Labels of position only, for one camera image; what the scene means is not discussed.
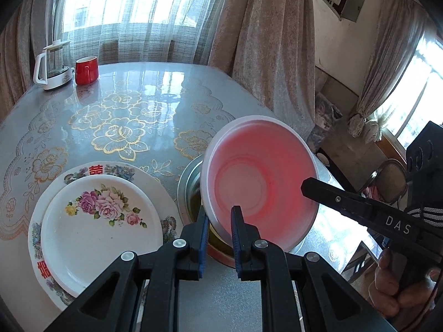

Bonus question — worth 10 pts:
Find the white floral plate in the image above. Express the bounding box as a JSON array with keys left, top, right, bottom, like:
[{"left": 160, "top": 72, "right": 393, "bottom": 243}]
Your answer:
[{"left": 40, "top": 175, "right": 163, "bottom": 297}]

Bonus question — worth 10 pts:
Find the large white double-happiness plate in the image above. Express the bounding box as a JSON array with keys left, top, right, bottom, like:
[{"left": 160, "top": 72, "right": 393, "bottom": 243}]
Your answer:
[{"left": 28, "top": 162, "right": 183, "bottom": 310}]

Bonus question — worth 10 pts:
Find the yellow plastic bowl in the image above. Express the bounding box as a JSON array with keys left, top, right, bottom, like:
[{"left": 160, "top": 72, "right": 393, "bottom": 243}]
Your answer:
[{"left": 187, "top": 190, "right": 233, "bottom": 254}]

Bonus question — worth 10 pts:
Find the red plastic bowl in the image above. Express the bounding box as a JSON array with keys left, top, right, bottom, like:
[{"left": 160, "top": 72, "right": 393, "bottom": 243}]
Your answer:
[{"left": 200, "top": 115, "right": 318, "bottom": 252}]

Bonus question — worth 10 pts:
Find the person's right hand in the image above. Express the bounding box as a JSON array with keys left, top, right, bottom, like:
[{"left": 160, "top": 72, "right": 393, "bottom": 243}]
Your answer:
[{"left": 368, "top": 249, "right": 440, "bottom": 317}]

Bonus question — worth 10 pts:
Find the lace patterned table cover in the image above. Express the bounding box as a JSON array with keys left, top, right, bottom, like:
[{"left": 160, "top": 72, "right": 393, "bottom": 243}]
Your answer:
[{"left": 0, "top": 76, "right": 240, "bottom": 241}]

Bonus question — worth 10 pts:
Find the right beige curtain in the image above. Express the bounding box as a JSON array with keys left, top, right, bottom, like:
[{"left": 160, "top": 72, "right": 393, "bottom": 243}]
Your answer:
[{"left": 209, "top": 0, "right": 315, "bottom": 139}]

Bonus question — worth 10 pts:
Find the beige curtain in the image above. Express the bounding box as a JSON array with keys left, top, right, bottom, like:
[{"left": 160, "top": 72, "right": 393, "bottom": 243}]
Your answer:
[
  {"left": 209, "top": 0, "right": 315, "bottom": 139},
  {"left": 1, "top": 0, "right": 55, "bottom": 119}
]

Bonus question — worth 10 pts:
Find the red mug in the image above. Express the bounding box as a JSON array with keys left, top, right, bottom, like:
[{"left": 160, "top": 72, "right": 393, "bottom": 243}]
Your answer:
[{"left": 75, "top": 56, "right": 99, "bottom": 85}]

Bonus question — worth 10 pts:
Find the white glass electric kettle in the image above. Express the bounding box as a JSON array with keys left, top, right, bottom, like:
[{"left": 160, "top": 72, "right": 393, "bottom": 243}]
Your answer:
[{"left": 33, "top": 39, "right": 74, "bottom": 91}]

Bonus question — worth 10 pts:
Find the left beige curtain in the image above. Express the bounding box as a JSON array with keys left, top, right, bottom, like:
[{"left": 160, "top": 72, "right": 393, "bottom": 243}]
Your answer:
[{"left": 1, "top": 0, "right": 55, "bottom": 119}]

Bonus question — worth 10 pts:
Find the sheer white window curtain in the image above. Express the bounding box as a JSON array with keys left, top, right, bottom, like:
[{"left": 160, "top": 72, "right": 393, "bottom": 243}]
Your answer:
[{"left": 55, "top": 0, "right": 223, "bottom": 64}]

